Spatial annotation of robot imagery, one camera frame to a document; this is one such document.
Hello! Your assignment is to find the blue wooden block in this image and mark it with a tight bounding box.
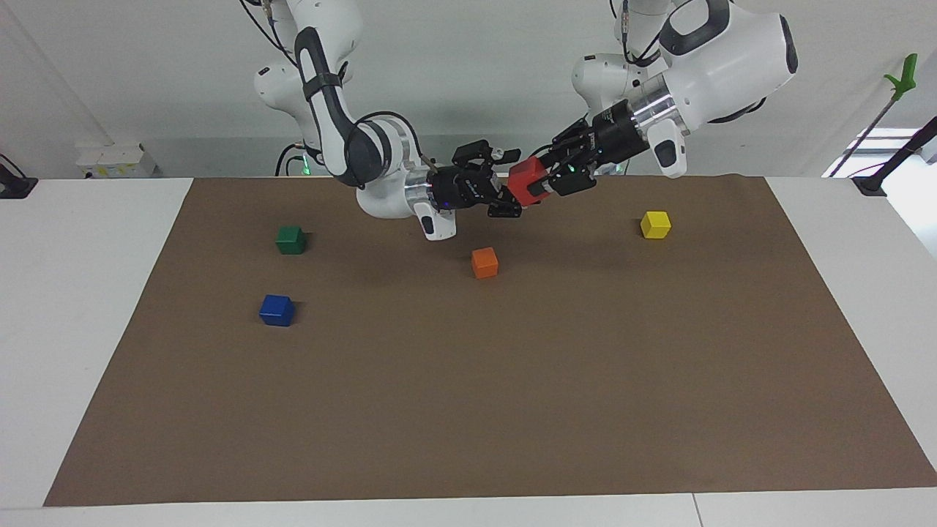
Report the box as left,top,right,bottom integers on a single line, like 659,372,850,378
258,294,296,328

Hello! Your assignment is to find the yellow wooden block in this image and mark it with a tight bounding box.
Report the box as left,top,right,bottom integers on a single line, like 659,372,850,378
640,210,673,241

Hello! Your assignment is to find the black table clamp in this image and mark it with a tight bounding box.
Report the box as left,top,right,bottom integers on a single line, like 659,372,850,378
0,152,39,200

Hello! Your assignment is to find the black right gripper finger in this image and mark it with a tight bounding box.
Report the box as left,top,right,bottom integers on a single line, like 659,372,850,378
452,139,523,173
486,187,525,220

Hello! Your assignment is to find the white wall socket box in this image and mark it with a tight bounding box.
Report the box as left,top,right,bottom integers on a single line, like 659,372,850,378
75,142,157,179

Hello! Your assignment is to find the black cable behind base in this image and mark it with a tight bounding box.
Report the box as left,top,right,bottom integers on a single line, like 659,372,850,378
274,142,310,178

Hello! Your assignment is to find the green wooden block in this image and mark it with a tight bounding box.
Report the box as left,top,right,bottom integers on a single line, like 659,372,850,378
275,225,308,256

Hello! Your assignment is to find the red wooden block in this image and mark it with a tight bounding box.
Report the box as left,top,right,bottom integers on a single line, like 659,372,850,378
507,156,551,209

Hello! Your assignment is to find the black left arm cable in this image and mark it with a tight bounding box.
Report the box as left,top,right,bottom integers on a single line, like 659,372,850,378
610,0,682,68

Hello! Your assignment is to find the green-tipped thin pole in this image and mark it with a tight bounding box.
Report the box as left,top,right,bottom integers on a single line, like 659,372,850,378
827,53,919,179

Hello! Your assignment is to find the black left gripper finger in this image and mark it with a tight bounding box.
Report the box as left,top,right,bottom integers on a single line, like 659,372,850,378
537,165,598,199
531,132,590,163

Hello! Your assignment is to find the black camera stand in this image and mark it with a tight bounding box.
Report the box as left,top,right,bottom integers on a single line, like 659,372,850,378
851,116,937,197

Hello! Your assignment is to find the brown table mat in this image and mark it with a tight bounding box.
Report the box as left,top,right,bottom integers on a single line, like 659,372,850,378
44,174,937,507

